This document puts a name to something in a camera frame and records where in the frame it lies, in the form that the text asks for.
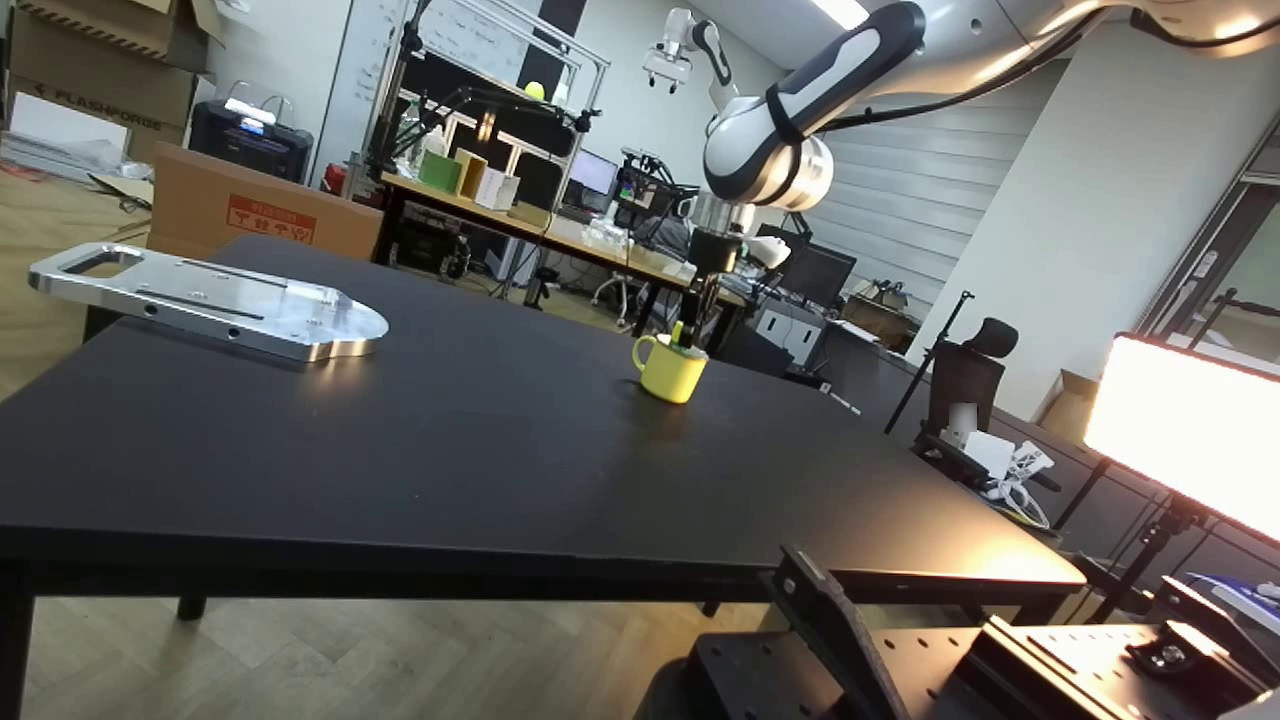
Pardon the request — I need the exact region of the small cardboard box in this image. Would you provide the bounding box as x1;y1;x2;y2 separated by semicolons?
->
1038;369;1102;444

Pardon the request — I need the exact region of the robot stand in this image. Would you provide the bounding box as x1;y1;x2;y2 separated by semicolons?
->
636;544;1280;720

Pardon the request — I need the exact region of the yellow mug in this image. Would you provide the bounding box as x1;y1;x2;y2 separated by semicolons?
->
632;333;709;405

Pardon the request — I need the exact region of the light panel on stand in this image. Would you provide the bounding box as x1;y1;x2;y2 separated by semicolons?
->
1052;332;1280;626

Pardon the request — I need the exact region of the silver metal plate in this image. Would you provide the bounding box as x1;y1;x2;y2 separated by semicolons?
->
28;243;390;364

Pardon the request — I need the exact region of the white cable bundle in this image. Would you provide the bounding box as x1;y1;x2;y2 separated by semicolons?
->
963;430;1057;531

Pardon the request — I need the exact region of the black office chair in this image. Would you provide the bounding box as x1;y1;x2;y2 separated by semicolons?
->
912;317;1022;489

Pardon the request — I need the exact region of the green box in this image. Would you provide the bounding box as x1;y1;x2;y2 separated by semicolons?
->
418;150;463;196

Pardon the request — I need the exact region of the monitor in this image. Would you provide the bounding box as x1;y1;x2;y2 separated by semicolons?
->
567;149;620;198

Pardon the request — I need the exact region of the cardboard box with red label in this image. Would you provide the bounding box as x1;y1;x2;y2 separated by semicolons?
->
147;142;385;263

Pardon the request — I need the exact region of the whiteboard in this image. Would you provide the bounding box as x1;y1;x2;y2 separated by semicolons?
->
309;0;547;191

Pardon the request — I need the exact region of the aluminium frame rack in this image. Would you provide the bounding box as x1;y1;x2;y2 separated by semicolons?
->
363;0;612;206

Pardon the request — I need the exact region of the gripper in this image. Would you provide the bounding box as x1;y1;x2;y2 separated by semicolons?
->
686;230;743;351

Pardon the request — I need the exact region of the wooden long table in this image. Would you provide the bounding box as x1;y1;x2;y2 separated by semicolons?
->
378;172;751;336

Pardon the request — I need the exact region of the stack of cardboard boxes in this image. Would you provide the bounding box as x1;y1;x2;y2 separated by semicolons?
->
3;0;227;167

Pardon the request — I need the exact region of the white box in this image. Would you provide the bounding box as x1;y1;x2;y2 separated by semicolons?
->
474;167;522;212

